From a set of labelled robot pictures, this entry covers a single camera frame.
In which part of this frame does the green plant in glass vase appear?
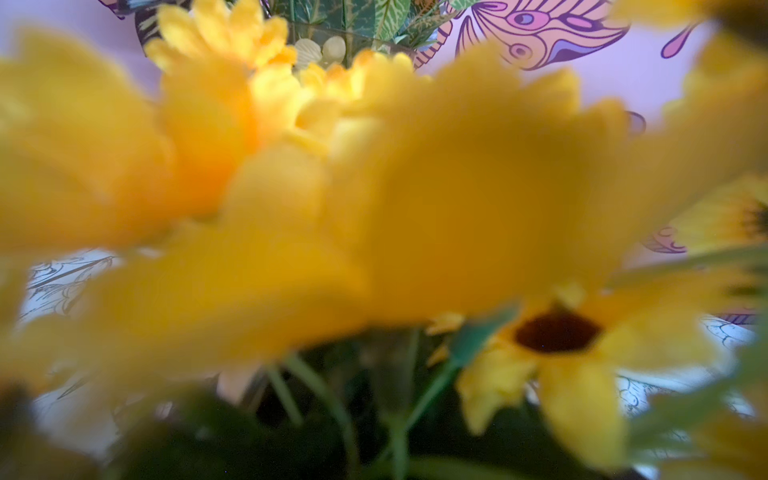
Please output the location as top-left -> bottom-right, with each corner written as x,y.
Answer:
107,1 -> 471,70

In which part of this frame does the sunflower pot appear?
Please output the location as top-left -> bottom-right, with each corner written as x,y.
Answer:
1,1 -> 767,479

